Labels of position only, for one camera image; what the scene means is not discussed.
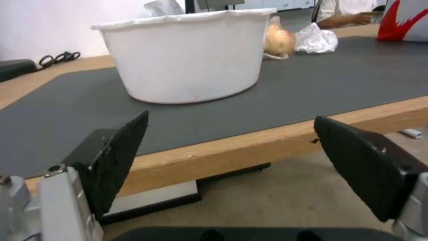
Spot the dark grey table mat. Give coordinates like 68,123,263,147
0,36,428,180

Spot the person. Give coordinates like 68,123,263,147
315,0,375,28

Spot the clear bag with beige trash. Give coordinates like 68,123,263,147
262,16,297,61

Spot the small silver floor object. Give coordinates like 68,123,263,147
400,129,423,139

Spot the white round takeout bag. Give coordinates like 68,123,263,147
90,8,278,105

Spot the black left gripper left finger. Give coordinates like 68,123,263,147
0,110,150,241

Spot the black flat case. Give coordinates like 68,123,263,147
0,59,38,83

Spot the crumpled white plastic trash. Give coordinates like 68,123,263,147
294,22,339,55

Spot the red and white bag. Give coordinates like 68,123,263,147
375,0,428,42

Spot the black and grey table base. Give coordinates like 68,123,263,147
98,162,272,226

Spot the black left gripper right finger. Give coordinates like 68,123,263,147
313,116,428,241

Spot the black cable bundle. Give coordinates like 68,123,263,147
38,51,82,68

